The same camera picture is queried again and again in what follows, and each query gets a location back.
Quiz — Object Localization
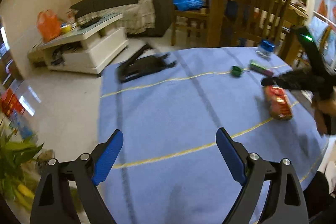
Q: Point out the green purple gum pack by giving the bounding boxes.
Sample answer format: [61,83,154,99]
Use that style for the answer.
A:
[249,60,274,77]

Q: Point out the red snack wrapper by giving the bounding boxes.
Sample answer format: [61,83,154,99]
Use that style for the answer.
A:
[264,85,293,121]

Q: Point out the black wifi router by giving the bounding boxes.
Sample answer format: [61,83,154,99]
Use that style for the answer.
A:
[79,16,101,29]

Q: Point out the person's right hand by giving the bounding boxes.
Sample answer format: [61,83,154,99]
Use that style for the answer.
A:
[310,97,336,135]

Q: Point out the blue checked tablecloth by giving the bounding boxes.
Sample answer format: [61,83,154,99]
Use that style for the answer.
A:
[98,47,329,223]

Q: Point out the far wooden chair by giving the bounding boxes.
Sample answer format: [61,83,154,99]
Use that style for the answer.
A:
[171,0,209,46]

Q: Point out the black phone stand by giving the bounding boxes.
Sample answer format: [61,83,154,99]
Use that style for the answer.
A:
[116,42,177,84]

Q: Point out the white coffee table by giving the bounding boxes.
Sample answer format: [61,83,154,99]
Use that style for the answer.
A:
[38,13,129,75]

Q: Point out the wooden dining table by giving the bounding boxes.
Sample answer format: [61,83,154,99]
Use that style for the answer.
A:
[206,0,308,53]

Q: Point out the dark grey sofa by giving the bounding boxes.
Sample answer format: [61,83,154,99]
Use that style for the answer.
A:
[71,0,173,37]

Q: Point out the green bottle cap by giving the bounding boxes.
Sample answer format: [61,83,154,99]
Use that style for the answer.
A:
[231,65,243,78]

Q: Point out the beige lace sofa cover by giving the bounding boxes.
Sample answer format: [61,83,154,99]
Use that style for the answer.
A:
[99,0,172,37]

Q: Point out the near wooden dining chair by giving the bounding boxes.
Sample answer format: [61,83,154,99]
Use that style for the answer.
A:
[231,0,291,46]

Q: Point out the blue lidded glass jar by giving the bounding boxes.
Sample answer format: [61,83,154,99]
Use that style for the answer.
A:
[256,39,276,59]

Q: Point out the yellow small cup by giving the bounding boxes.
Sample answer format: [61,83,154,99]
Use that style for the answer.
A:
[60,23,72,34]

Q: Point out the green potted plant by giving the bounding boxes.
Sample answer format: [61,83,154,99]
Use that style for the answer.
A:
[1,117,43,212]

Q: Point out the orange plastic bag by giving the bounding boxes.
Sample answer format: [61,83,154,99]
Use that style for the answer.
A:
[37,10,61,43]

